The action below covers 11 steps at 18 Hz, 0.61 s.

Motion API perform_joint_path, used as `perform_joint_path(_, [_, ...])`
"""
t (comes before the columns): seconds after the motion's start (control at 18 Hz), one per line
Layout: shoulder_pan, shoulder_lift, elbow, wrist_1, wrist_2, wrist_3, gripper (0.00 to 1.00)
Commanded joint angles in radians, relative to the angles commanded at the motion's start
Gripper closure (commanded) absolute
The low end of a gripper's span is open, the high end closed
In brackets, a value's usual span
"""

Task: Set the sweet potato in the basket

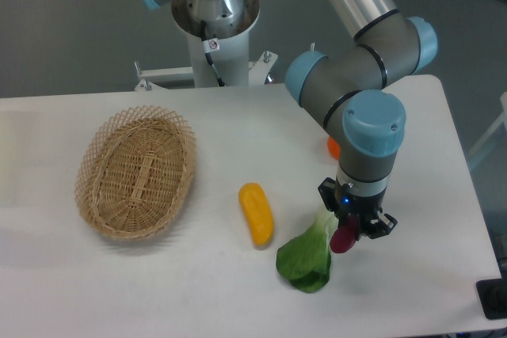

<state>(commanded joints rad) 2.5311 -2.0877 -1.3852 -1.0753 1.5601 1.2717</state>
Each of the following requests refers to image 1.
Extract purple sweet potato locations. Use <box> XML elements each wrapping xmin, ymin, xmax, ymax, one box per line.
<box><xmin>330</xmin><ymin>224</ymin><xmax>357</xmax><ymax>254</ymax></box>

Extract green bok choy leaf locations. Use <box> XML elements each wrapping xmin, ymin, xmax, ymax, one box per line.
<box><xmin>276</xmin><ymin>207</ymin><xmax>338</xmax><ymax>294</ymax></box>

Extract orange mandarin toy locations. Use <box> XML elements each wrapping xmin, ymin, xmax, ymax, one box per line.
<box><xmin>326</xmin><ymin>136</ymin><xmax>341</xmax><ymax>160</ymax></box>

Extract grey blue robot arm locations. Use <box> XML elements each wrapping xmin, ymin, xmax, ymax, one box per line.
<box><xmin>143</xmin><ymin>0</ymin><xmax>438</xmax><ymax>239</ymax></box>

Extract woven wicker basket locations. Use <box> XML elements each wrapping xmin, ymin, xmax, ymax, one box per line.
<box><xmin>74</xmin><ymin>105</ymin><xmax>196</xmax><ymax>241</ymax></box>

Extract black box at table edge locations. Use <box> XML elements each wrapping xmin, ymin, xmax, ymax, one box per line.
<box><xmin>476</xmin><ymin>279</ymin><xmax>506</xmax><ymax>320</ymax></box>

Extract yellow squash toy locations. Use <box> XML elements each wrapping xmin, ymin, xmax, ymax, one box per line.
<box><xmin>238</xmin><ymin>183</ymin><xmax>275</xmax><ymax>247</ymax></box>

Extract white frame right edge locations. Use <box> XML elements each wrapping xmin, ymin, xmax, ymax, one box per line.
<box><xmin>467</xmin><ymin>93</ymin><xmax>506</xmax><ymax>172</ymax></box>

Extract white metal base frame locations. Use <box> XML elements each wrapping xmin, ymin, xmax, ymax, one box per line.
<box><xmin>135</xmin><ymin>51</ymin><xmax>278</xmax><ymax>91</ymax></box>

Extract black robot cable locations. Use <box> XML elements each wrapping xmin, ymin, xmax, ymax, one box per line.
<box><xmin>199</xmin><ymin>20</ymin><xmax>227</xmax><ymax>88</ymax></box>

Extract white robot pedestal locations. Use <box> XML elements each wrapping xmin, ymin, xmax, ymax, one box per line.
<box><xmin>171</xmin><ymin>0</ymin><xmax>260</xmax><ymax>66</ymax></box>

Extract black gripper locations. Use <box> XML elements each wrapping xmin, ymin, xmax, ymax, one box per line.
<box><xmin>318</xmin><ymin>177</ymin><xmax>397</xmax><ymax>239</ymax></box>

